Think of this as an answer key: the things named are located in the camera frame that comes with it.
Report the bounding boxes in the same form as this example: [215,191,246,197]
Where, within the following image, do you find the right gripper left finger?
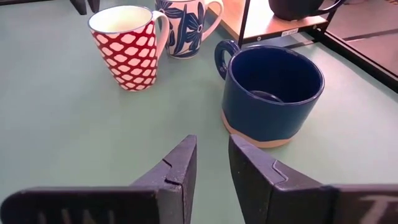
[0,134,198,224]

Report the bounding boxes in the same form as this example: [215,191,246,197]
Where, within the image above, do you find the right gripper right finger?
[229,134,398,224]

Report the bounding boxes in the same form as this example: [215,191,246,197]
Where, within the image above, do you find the plain white mug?
[88,5,170,92]

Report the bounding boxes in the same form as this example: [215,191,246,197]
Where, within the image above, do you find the navy mug tan base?
[214,39,326,149]

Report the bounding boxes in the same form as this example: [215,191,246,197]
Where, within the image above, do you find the white mug blue flowers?
[154,0,224,60]

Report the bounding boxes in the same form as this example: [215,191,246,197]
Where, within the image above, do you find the dark teal mug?
[268,0,346,22]

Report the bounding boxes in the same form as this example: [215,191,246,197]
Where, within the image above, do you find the green table mat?
[0,0,398,224]

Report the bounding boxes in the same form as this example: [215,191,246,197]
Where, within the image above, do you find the white shelf label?
[280,27,300,37]

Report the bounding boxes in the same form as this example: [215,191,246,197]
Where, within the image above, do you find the black metal table frame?
[307,24,398,94]

